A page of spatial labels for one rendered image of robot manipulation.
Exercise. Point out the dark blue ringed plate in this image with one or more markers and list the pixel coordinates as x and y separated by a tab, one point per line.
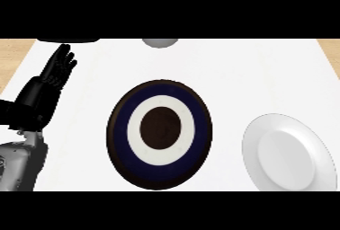
159	134

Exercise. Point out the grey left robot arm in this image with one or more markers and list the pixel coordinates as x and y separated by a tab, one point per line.
18	164

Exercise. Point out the grey round object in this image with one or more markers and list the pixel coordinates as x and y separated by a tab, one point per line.
160	42

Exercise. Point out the white plate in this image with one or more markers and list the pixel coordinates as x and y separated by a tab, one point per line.
290	154

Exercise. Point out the black flat object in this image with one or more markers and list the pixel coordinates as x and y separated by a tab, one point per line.
68	40

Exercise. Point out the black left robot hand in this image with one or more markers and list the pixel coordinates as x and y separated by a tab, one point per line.
42	91

